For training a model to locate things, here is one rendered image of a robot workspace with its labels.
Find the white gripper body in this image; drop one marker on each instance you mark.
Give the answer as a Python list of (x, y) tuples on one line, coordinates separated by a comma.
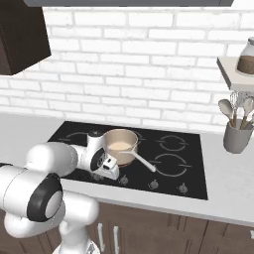
[(111, 172)]

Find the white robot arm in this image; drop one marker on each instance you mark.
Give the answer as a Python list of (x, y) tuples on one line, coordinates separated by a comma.
[(49, 158)]

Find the dark round hob knob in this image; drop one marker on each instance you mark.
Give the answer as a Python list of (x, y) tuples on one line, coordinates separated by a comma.
[(153, 184), (183, 188), (97, 177), (124, 180)]

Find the dark brown cupboard door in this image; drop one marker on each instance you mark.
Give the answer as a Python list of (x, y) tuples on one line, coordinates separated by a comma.
[(103, 215), (145, 231)]

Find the black glass hob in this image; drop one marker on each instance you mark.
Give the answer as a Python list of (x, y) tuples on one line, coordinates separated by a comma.
[(185, 145)]

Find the dark brown base cupboard run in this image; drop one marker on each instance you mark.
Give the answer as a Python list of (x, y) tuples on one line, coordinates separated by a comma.
[(215, 239)]

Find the grey utensil pot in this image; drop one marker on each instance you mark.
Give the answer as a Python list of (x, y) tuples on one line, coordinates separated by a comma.
[(235, 140)]

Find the metal whisk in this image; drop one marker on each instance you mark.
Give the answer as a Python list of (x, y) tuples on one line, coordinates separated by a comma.
[(234, 98)]

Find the grey extractor hood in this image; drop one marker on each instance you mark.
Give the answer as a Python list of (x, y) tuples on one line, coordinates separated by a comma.
[(132, 2)]

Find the glass jar with brown contents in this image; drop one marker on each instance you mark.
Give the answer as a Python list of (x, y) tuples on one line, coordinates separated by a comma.
[(247, 59)]

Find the white wall shelf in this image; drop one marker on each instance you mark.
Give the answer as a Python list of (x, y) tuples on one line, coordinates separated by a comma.
[(233, 77)]

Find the dark brown wall cupboard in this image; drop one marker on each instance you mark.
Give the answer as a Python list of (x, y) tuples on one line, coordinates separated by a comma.
[(20, 36)]

